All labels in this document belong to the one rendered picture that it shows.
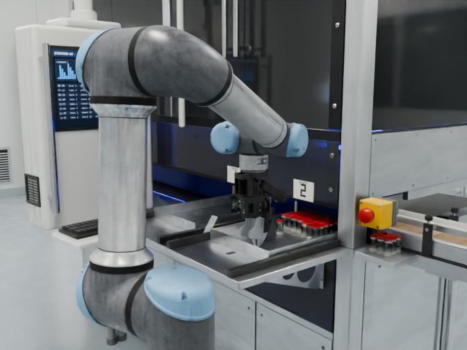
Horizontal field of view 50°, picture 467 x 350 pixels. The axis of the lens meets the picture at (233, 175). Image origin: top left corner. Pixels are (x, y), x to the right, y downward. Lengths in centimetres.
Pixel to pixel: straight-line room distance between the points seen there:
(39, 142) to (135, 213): 108
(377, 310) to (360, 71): 73
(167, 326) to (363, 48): 89
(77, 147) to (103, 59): 115
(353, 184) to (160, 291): 75
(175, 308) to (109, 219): 20
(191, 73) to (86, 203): 130
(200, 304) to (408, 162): 96
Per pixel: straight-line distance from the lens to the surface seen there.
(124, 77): 85
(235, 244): 142
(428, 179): 172
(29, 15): 675
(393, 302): 171
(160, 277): 86
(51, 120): 187
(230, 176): 181
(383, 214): 138
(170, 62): 80
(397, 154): 156
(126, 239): 90
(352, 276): 149
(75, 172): 200
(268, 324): 182
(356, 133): 140
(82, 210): 204
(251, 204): 127
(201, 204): 189
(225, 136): 115
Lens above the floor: 134
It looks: 10 degrees down
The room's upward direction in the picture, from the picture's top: straight up
